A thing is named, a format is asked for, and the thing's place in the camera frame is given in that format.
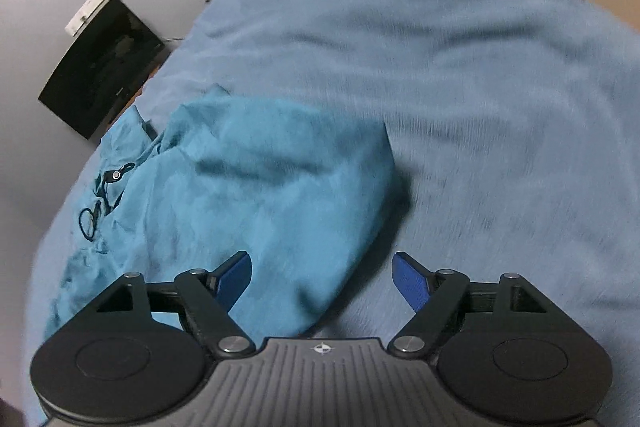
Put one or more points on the blue-grey bed blanket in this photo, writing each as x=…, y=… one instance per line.
x=500, y=107

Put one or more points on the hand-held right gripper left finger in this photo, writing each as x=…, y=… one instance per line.
x=234, y=278

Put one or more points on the black monitor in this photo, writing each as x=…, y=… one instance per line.
x=100, y=67

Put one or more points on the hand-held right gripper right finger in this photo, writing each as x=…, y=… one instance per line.
x=411, y=279

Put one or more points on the teal zip jacket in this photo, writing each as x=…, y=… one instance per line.
x=260, y=167

